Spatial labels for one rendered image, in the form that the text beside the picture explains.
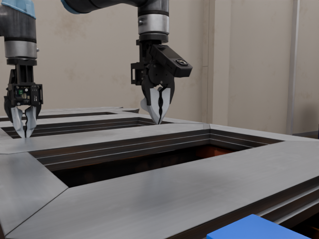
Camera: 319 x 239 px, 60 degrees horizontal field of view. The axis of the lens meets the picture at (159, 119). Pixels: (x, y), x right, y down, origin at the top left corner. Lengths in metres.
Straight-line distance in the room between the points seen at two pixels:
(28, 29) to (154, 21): 0.32
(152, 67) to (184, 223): 0.42
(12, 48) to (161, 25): 0.37
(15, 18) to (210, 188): 0.61
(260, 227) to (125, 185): 0.21
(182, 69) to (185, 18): 3.63
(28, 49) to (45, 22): 2.68
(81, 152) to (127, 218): 0.40
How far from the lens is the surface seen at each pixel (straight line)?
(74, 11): 0.74
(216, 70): 4.14
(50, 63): 3.41
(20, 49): 0.78
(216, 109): 4.17
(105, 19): 3.65
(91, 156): 0.70
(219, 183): 0.42
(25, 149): 0.68
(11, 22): 0.80
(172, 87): 0.69
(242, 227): 0.25
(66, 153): 0.68
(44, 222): 0.32
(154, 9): 0.67
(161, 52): 0.63
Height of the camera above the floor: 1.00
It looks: 7 degrees down
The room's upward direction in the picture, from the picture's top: straight up
